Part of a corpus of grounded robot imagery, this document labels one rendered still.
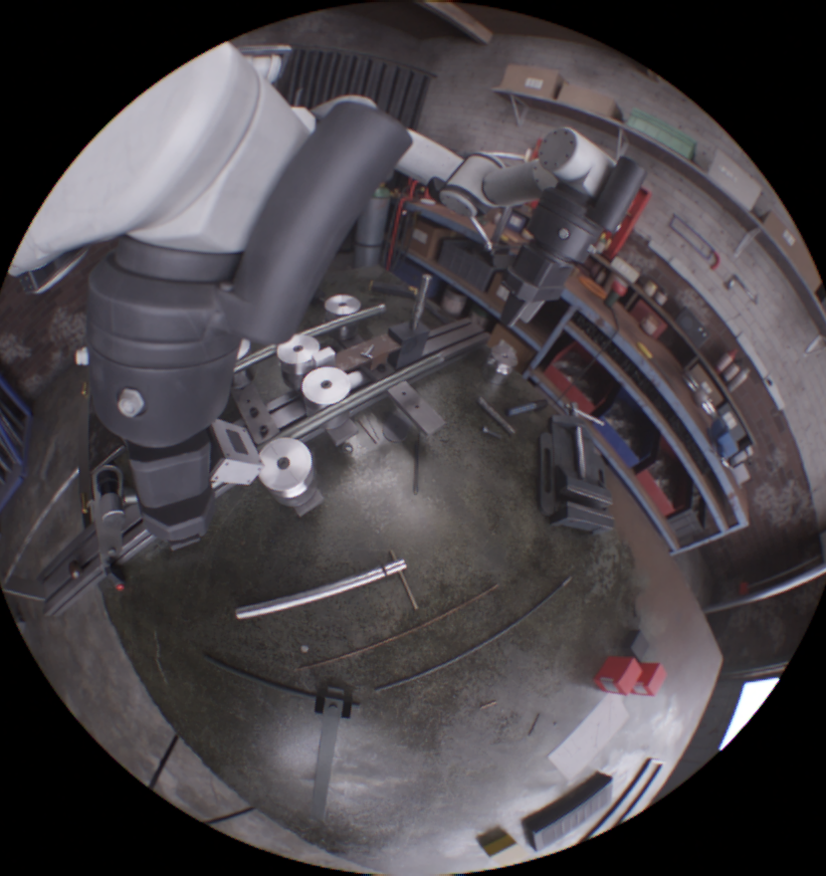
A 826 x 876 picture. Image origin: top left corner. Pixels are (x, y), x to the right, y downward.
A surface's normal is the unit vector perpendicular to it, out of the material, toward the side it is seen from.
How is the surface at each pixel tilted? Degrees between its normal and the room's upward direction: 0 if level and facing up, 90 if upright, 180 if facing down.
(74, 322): 90
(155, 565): 0
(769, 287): 90
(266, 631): 0
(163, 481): 90
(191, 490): 90
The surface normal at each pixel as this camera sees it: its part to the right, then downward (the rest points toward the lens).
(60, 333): 0.64, 0.72
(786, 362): -0.73, 0.49
